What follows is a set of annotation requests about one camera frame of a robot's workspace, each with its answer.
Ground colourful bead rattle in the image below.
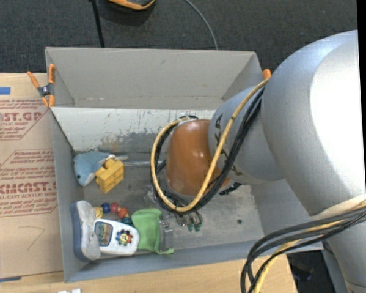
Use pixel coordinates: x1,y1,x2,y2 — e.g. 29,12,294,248
93,201,134,228

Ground brown cardboard board, red print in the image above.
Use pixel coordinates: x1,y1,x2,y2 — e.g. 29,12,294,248
0,69,65,280

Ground yellow toy building block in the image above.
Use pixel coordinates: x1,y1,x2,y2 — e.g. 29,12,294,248
93,158,126,195

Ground grey metal bin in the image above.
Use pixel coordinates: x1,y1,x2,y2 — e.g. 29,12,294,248
45,33,325,284

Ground white toy phone, colourful buttons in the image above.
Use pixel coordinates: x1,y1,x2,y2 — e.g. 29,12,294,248
93,216,142,259

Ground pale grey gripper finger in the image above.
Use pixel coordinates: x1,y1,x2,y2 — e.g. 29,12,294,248
158,221,175,253

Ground blue and white sponge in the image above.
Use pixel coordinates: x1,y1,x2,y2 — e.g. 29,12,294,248
70,199,102,262

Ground blue plush shark toy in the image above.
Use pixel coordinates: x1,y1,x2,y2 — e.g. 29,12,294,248
72,149,131,188

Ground green cloth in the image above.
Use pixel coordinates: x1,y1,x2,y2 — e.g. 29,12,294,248
131,207,175,257

